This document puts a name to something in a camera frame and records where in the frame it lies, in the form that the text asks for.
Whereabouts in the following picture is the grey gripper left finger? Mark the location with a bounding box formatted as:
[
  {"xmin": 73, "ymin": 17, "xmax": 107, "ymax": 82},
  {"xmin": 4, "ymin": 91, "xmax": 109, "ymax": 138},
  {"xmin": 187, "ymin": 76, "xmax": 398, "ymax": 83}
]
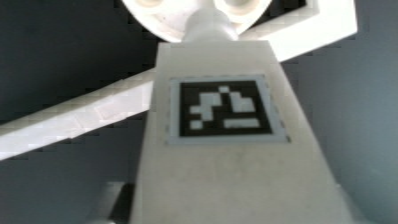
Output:
[{"xmin": 84, "ymin": 182, "xmax": 133, "ymax": 224}]

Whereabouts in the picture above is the white stool leg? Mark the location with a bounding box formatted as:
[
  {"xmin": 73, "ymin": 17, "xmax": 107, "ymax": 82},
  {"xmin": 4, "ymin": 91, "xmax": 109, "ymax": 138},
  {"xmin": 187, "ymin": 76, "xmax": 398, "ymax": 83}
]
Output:
[{"xmin": 132, "ymin": 8, "xmax": 354, "ymax": 224}]

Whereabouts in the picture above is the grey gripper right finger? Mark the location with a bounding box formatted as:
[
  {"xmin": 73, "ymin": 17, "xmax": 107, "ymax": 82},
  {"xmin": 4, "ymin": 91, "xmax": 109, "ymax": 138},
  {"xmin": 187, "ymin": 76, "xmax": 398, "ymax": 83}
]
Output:
[{"xmin": 336, "ymin": 185, "xmax": 377, "ymax": 224}]

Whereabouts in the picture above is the white fence bar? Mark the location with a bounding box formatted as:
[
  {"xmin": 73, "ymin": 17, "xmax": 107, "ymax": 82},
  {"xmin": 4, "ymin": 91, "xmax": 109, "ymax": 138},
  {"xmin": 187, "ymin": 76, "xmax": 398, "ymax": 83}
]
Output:
[
  {"xmin": 240, "ymin": 0, "xmax": 357, "ymax": 61},
  {"xmin": 0, "ymin": 69, "xmax": 155, "ymax": 161}
]

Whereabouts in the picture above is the white front fence bar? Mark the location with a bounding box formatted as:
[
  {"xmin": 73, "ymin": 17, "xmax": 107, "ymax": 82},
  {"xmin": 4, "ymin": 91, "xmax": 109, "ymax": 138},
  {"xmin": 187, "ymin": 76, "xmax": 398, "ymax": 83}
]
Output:
[{"xmin": 0, "ymin": 69, "xmax": 155, "ymax": 161}]

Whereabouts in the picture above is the white right fence bar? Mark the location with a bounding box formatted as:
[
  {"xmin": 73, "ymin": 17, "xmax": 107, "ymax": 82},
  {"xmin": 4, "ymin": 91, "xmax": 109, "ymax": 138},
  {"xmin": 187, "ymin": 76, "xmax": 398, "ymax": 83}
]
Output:
[{"xmin": 240, "ymin": 0, "xmax": 357, "ymax": 61}]

